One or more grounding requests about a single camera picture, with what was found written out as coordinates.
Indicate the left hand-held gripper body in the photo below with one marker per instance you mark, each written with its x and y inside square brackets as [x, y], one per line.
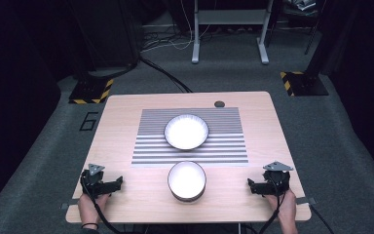
[94, 182]

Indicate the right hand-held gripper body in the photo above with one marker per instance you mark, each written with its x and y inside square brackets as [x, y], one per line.
[276, 182]

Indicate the person's left hand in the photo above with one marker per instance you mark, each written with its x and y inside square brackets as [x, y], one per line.
[91, 206]

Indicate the person's right hand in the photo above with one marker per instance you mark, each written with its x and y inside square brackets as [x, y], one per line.
[285, 206]

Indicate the grey tape strip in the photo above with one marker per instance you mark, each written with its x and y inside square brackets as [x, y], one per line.
[68, 205]
[306, 200]

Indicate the grey striped placemat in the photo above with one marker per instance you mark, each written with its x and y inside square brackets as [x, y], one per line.
[227, 152]

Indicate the black wristband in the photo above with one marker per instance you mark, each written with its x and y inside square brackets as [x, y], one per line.
[90, 225]

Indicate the black tape floor number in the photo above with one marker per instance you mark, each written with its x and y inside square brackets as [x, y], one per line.
[89, 121]

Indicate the white bowl with dark outside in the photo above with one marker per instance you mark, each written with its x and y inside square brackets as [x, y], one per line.
[187, 180]

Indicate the white plate with dark rim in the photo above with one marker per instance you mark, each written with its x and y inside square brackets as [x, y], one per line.
[186, 132]

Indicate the black stand base hazard tape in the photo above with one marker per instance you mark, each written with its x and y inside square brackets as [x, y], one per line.
[305, 85]
[89, 91]

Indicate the black cabinet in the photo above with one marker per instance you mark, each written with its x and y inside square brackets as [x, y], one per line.
[110, 32]

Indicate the black stand pole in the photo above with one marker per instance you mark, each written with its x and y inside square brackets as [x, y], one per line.
[321, 39]

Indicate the white metal desk frame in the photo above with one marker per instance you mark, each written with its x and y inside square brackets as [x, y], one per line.
[196, 39]

